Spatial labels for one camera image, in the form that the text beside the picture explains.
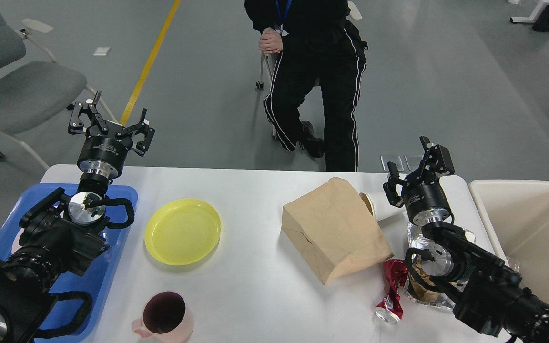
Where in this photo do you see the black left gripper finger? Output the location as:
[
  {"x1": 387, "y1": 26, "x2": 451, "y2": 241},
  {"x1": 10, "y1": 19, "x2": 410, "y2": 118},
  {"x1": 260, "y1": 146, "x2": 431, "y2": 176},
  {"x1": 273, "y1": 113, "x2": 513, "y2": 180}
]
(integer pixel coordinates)
[
  {"x1": 115, "y1": 108, "x2": 155, "y2": 157},
  {"x1": 68, "y1": 91, "x2": 109, "y2": 138}
]

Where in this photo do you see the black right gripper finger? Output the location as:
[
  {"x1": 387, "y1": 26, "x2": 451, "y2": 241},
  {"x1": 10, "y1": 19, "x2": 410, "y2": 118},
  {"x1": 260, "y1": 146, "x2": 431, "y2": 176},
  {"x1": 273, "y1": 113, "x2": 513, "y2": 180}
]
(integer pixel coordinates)
[
  {"x1": 403, "y1": 135, "x2": 455, "y2": 187},
  {"x1": 383, "y1": 162, "x2": 406, "y2": 208}
]

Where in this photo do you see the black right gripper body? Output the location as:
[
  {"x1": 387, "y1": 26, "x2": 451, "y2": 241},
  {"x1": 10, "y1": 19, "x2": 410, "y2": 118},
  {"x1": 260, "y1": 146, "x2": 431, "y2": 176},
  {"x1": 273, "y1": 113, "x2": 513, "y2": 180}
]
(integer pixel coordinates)
[{"x1": 406, "y1": 184, "x2": 452, "y2": 225}]

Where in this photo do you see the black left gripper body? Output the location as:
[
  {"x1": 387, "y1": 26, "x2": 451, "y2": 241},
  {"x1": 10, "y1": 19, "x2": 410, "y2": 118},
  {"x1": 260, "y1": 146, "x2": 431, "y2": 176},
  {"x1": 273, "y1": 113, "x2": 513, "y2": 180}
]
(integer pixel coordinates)
[{"x1": 77, "y1": 136, "x2": 128, "y2": 180}]

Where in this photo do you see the yellow plastic plate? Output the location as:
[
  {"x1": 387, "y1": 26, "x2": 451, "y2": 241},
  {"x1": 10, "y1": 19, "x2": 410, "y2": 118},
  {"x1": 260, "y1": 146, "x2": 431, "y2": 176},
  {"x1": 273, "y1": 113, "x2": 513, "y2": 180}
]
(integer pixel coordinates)
[{"x1": 144, "y1": 198, "x2": 222, "y2": 266}]

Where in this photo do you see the pink plastic mug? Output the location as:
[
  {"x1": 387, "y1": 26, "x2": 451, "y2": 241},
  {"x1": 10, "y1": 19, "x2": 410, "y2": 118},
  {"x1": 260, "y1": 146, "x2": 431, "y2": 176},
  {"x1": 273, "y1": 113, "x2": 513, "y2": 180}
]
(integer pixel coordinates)
[{"x1": 131, "y1": 291, "x2": 195, "y2": 343}]

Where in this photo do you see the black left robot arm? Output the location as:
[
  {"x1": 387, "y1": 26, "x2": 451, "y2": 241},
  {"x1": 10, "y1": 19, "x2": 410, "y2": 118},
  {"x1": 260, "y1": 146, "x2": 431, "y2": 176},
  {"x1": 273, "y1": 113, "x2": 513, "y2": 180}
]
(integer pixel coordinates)
[{"x1": 0, "y1": 91, "x2": 155, "y2": 343}]

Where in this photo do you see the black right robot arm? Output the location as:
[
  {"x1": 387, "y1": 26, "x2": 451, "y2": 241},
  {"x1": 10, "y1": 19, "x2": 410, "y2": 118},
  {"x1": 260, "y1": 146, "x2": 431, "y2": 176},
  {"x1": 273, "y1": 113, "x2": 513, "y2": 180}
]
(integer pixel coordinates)
[{"x1": 383, "y1": 136, "x2": 549, "y2": 343}]

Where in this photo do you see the white paper cup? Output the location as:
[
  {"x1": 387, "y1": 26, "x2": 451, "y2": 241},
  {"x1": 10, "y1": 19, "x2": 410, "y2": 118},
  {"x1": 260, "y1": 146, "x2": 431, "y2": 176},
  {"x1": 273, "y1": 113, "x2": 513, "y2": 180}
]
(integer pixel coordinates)
[{"x1": 359, "y1": 192, "x2": 405, "y2": 222}]

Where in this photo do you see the brown paper bag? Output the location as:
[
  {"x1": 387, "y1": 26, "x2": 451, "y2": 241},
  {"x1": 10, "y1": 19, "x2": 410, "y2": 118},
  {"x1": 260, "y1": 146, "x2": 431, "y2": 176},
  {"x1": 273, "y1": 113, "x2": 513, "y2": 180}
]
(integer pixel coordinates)
[{"x1": 281, "y1": 177, "x2": 394, "y2": 285}]

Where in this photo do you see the grey office chair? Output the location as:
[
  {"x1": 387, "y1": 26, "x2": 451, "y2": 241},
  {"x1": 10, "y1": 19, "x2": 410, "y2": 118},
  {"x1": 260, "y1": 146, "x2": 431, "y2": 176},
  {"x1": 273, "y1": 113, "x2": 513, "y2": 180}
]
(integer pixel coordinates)
[{"x1": 0, "y1": 13, "x2": 97, "y2": 169}]

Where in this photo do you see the crumpled foil wrapper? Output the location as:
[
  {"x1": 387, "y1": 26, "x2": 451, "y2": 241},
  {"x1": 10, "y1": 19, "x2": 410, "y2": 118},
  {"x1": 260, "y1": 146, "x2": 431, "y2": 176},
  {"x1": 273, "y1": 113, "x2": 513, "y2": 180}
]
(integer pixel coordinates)
[{"x1": 405, "y1": 223, "x2": 455, "y2": 310}]

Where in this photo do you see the beige plastic bin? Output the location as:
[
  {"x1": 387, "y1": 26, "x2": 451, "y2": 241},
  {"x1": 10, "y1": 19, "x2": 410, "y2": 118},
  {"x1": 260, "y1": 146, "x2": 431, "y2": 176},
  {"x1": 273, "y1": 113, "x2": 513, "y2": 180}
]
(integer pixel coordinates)
[{"x1": 469, "y1": 180, "x2": 549, "y2": 304}]

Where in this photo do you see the crushed red can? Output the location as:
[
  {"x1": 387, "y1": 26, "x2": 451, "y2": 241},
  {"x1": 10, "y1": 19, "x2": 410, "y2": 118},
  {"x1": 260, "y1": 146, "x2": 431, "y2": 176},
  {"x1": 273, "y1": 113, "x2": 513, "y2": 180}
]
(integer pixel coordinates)
[{"x1": 375, "y1": 259, "x2": 409, "y2": 324}]

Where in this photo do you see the pink plastic plate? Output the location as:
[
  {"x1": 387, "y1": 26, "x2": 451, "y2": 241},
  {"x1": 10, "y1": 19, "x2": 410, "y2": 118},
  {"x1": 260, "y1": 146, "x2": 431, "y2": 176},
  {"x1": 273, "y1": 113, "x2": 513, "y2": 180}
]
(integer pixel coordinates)
[{"x1": 10, "y1": 229, "x2": 24, "y2": 254}]

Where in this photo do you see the blue plastic tray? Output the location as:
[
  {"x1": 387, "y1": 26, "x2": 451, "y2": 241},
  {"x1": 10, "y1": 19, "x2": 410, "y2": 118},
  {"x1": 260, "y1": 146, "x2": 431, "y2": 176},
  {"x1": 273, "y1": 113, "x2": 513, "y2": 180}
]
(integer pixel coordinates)
[{"x1": 0, "y1": 183, "x2": 139, "y2": 343}]

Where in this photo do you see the person in black tracksuit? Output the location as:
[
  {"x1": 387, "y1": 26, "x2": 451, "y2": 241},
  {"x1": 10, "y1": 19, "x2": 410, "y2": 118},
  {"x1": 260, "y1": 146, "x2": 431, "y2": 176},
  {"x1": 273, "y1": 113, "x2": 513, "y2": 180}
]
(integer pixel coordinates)
[{"x1": 244, "y1": 0, "x2": 367, "y2": 172}]

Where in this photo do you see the white chair under person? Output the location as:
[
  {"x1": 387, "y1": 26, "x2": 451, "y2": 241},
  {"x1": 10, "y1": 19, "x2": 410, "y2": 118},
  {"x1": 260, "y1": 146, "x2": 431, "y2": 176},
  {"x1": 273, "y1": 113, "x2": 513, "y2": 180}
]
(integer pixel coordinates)
[{"x1": 255, "y1": 0, "x2": 362, "y2": 140}]

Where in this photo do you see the white desk base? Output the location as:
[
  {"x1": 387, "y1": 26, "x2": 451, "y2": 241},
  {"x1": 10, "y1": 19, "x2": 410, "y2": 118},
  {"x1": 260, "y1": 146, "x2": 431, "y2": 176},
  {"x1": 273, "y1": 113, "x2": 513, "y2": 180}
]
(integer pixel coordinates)
[{"x1": 510, "y1": 0, "x2": 549, "y2": 33}]

